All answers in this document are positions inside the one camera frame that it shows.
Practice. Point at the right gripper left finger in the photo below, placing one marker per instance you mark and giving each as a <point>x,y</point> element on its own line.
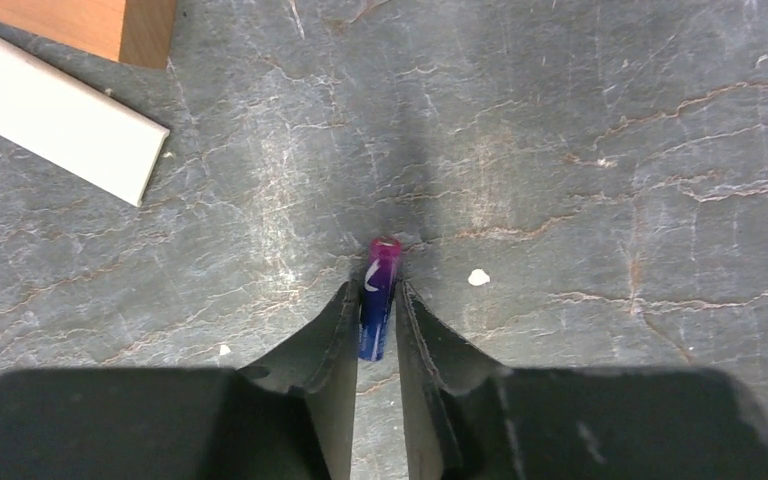
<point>287,415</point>

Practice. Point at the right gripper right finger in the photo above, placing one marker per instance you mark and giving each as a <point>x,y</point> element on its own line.
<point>469,416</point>

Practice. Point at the blue purple AAA battery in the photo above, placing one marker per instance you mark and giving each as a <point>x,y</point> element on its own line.
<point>378,288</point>

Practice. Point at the white remote battery cover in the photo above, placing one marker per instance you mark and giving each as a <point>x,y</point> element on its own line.
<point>76,127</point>

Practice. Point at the rectangular wooden block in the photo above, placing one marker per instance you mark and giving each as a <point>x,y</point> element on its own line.
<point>135,32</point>

